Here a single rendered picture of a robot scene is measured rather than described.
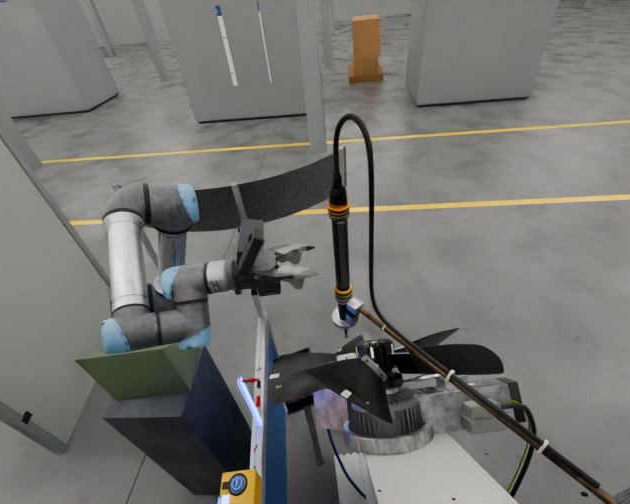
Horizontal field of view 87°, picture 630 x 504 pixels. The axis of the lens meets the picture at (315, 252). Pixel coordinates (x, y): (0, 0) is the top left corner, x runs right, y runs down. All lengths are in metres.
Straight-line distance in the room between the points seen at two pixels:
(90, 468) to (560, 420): 2.83
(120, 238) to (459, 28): 6.43
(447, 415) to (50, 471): 2.40
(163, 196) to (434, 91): 6.31
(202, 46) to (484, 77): 4.96
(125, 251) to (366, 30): 8.16
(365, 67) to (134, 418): 8.31
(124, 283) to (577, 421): 2.48
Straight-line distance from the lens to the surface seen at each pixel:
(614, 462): 2.65
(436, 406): 1.16
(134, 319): 0.81
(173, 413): 1.41
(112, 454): 2.71
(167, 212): 1.02
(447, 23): 6.80
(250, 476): 1.16
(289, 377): 1.13
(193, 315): 0.81
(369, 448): 1.07
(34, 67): 10.78
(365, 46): 8.77
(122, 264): 0.89
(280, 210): 2.85
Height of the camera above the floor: 2.16
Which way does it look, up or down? 40 degrees down
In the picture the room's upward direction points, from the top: 7 degrees counter-clockwise
